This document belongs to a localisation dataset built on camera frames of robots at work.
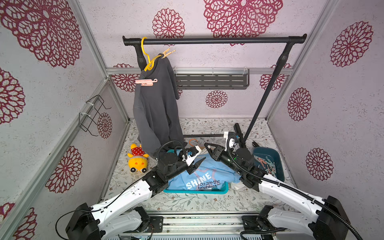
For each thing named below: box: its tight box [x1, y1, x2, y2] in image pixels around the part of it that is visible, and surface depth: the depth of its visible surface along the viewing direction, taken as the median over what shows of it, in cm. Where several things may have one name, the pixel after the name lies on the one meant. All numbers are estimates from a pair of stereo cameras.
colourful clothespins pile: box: [253, 155, 277, 178], surface depth 96 cm
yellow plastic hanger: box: [141, 36, 162, 72], surface depth 58 cm
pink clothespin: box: [135, 78, 158, 86], surface depth 54 cm
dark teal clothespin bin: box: [252, 146, 285, 182], surface depth 96 cm
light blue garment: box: [167, 154, 241, 190], surface depth 78 cm
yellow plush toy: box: [127, 143, 150, 173], surface depth 89 cm
